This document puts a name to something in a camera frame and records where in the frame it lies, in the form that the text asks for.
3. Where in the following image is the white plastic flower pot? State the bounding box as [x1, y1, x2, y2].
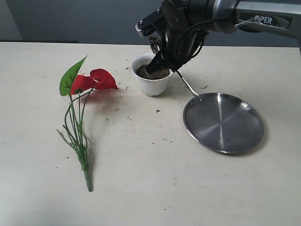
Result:
[130, 53, 173, 97]

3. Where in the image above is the round stainless steel plate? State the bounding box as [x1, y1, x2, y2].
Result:
[182, 92, 264, 154]

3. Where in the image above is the dark soil in pot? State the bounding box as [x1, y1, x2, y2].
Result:
[135, 65, 170, 80]

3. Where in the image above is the stainless steel spork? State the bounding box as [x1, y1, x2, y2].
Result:
[149, 35, 202, 101]

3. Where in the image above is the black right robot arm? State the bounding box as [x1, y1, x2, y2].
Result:
[145, 0, 301, 75]

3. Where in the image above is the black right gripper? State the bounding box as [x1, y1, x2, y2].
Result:
[146, 26, 206, 73]

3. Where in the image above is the red artificial anthurium flower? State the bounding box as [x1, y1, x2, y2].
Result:
[57, 57, 118, 192]

